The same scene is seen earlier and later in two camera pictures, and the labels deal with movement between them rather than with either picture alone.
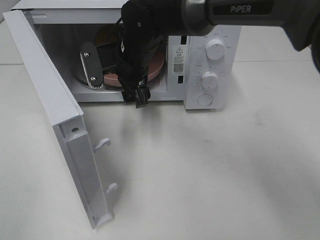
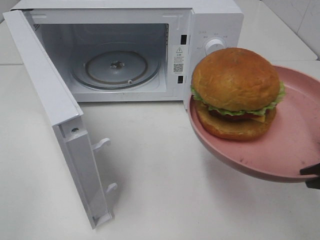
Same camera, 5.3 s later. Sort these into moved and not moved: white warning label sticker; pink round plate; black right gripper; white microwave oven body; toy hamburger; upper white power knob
Moved: black right gripper; pink round plate; toy hamburger
Not moved: white warning label sticker; upper white power knob; white microwave oven body
